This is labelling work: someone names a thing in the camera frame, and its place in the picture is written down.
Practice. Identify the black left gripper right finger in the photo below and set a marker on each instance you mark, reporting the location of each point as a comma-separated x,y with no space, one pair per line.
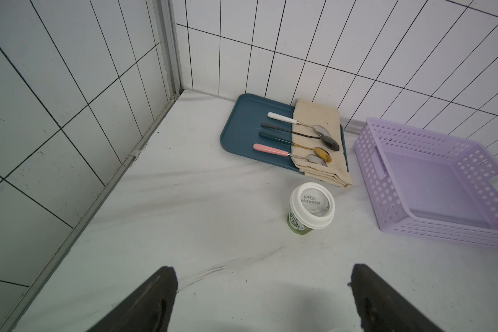
382,308

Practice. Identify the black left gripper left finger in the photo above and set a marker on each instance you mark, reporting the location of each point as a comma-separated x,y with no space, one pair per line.
148,308

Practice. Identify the green yogurt cup white lid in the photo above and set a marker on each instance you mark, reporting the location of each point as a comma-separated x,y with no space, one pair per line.
312,207

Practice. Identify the purple perforated plastic basket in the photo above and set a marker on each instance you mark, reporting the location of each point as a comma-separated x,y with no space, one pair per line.
425,184

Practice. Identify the black spoon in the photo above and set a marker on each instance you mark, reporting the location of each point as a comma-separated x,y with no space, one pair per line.
328,141

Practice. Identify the dark teal plastic tray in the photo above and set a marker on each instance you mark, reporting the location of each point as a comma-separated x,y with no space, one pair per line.
242,130

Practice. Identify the beige folded cloth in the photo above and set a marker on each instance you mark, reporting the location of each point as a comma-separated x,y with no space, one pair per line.
336,173

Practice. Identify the pink handled spoon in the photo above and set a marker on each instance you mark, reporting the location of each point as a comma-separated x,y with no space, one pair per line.
312,158

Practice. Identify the green handled gold spoon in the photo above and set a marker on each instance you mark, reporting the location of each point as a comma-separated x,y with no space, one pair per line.
320,152

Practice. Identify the white handled spoon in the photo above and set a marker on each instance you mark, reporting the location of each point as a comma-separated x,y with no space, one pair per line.
321,131

